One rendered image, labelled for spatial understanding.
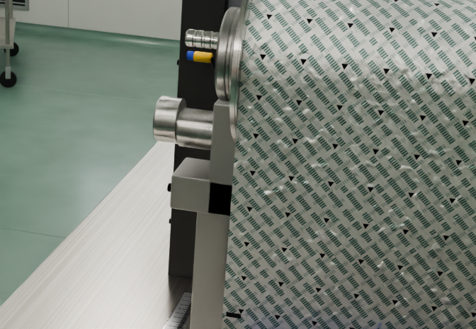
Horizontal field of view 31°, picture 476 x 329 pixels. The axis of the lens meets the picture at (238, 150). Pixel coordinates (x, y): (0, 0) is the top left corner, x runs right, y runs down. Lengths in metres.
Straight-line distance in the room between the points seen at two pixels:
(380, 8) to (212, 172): 0.21
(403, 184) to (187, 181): 0.20
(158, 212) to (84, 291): 0.26
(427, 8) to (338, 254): 0.19
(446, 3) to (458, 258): 0.19
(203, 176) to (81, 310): 0.32
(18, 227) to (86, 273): 2.30
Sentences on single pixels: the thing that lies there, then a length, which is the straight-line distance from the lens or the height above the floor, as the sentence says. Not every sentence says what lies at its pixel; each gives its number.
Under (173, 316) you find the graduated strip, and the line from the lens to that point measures 0.99.
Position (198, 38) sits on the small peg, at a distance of 0.66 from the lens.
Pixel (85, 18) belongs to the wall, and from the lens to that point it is 6.70.
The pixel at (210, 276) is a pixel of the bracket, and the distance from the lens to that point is 0.77.
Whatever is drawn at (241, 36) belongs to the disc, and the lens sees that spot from 0.61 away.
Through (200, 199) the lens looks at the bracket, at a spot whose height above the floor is 1.12.
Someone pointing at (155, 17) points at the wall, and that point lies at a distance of 6.51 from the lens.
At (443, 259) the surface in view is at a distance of 0.65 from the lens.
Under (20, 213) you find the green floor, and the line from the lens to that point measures 3.49.
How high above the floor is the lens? 1.40
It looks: 19 degrees down
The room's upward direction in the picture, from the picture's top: 4 degrees clockwise
